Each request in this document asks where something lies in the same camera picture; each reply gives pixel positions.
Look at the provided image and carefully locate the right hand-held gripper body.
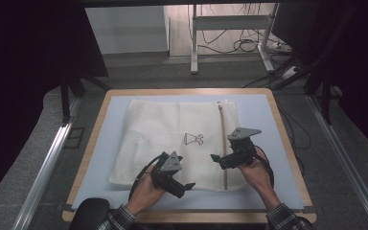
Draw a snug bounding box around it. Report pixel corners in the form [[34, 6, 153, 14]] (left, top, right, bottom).
[[218, 126, 263, 171]]

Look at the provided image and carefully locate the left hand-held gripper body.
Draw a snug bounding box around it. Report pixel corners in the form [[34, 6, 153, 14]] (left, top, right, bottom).
[[149, 150, 187, 199]]

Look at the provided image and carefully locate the white mesh laundry bag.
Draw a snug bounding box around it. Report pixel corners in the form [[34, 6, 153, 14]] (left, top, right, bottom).
[[107, 99, 249, 193]]

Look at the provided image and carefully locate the person's left hand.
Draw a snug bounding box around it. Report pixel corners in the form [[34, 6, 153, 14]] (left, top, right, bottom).
[[125, 164, 168, 217]]

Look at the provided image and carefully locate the person's right hand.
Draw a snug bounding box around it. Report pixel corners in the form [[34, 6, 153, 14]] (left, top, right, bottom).
[[237, 147, 283, 212]]

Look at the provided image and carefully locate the light blue table mat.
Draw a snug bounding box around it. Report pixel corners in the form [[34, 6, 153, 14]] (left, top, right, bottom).
[[71, 93, 305, 212]]

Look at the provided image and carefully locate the wooden table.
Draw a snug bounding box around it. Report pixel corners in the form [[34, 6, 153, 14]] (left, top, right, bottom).
[[61, 87, 318, 224]]

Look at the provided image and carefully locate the white power strip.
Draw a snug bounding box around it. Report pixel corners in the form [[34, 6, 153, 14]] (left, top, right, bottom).
[[281, 64, 301, 81]]

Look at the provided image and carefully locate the black metal stand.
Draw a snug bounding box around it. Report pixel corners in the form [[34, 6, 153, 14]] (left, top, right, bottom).
[[302, 57, 344, 127], [59, 71, 112, 127]]

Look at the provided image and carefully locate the dark floor hatch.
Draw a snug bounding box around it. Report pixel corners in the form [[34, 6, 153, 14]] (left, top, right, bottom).
[[63, 126, 86, 150]]

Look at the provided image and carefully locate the white cabinet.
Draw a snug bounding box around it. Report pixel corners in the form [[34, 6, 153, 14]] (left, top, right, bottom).
[[84, 5, 171, 56]]

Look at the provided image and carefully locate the black curtain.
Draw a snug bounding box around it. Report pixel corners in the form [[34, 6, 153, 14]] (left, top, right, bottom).
[[0, 0, 109, 209], [271, 0, 368, 162]]

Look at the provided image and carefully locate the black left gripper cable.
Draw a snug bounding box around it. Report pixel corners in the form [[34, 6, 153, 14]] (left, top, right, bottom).
[[127, 151, 169, 201]]

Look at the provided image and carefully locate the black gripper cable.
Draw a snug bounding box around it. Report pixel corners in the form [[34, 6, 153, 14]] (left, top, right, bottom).
[[254, 144, 276, 189], [127, 151, 169, 201]]

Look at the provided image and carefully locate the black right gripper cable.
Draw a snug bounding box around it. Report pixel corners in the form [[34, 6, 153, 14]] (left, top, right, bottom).
[[254, 144, 276, 189]]

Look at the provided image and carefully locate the black floor cable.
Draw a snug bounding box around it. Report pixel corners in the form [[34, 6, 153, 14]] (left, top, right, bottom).
[[276, 100, 312, 151]]

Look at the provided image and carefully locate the tangle of black floor cables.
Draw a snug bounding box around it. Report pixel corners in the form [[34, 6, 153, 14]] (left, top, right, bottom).
[[186, 3, 293, 56]]

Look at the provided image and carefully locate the white metal desk frame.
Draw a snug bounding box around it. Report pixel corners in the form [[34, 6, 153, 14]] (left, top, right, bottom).
[[189, 3, 281, 76]]

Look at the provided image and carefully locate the aluminium floor rail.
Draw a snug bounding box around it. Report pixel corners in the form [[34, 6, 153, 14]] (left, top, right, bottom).
[[11, 95, 81, 230], [306, 94, 368, 230]]

